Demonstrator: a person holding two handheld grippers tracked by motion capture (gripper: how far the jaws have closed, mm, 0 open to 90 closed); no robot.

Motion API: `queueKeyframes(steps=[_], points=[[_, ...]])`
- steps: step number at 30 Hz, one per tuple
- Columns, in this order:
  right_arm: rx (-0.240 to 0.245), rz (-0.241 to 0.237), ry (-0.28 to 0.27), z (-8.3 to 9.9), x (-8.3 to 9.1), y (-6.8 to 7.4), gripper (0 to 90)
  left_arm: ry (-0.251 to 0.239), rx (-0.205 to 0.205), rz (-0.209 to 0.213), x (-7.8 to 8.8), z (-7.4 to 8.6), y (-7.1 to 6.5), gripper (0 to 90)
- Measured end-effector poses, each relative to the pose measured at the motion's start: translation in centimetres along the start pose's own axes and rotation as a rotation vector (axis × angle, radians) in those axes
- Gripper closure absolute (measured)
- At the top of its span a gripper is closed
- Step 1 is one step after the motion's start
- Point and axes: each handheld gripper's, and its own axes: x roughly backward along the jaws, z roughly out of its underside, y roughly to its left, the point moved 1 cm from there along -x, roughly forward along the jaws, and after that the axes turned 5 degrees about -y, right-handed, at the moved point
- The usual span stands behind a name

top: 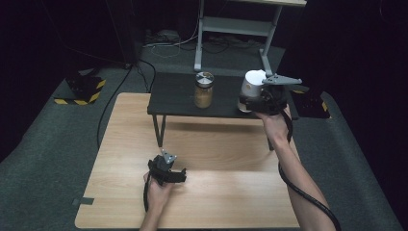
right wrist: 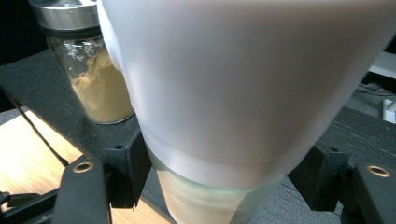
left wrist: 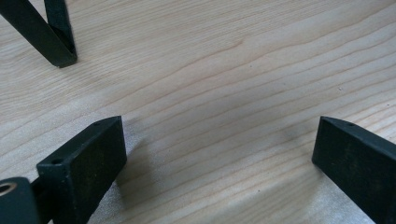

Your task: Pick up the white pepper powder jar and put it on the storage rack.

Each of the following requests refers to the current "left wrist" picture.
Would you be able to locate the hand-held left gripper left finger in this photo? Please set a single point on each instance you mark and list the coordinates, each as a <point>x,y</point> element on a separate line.
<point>84,168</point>

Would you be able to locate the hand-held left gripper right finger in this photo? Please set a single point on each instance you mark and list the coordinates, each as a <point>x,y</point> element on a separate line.
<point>361,165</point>

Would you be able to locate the black shelf with metal legs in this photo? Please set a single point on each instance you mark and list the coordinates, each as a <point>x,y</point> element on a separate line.
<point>46,37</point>

